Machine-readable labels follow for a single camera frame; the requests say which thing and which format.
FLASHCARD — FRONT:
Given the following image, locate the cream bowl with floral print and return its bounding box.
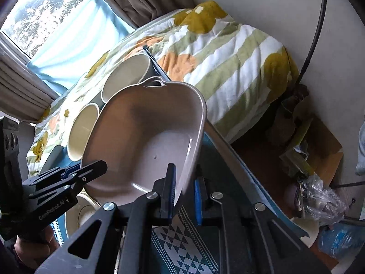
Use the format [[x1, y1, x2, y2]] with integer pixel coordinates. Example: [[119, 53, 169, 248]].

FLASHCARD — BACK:
[[67, 103, 100, 161]]

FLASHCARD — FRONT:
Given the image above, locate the pink rectangular tray dish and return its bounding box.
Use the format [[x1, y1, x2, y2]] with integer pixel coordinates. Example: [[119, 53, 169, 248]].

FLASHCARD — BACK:
[[82, 76, 207, 205]]

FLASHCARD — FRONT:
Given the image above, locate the large cream bowl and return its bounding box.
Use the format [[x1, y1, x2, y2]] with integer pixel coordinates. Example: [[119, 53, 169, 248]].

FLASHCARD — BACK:
[[101, 53, 156, 103]]

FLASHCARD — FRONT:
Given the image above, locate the stack of cream plates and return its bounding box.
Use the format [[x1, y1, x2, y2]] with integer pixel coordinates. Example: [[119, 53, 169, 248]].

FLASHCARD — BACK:
[[65, 190, 100, 237]]

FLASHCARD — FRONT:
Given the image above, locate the person's left hand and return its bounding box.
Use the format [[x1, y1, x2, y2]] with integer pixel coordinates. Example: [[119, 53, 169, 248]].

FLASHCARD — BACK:
[[14, 226, 59, 270]]

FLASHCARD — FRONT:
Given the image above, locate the blue patterned tablecloth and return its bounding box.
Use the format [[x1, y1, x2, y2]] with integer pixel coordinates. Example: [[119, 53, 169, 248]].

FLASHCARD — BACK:
[[38, 137, 319, 273]]

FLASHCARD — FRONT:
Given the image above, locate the cardboard box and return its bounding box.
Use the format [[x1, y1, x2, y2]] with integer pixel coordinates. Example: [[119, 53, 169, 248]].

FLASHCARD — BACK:
[[280, 116, 343, 186]]

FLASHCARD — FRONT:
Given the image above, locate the clear plastic bag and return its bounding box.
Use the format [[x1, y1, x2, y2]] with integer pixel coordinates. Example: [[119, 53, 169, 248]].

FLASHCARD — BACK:
[[297, 174, 348, 226]]

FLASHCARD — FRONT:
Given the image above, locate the floral quilt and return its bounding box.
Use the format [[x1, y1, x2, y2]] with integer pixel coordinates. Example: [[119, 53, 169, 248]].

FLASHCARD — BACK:
[[26, 1, 299, 176]]

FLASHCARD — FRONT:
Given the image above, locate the light blue sheer curtain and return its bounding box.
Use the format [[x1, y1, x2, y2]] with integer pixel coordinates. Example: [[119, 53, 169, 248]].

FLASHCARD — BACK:
[[27, 0, 134, 95]]

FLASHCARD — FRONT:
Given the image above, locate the black cable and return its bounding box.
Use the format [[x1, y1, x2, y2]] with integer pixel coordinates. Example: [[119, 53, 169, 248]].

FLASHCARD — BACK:
[[296, 0, 329, 86]]

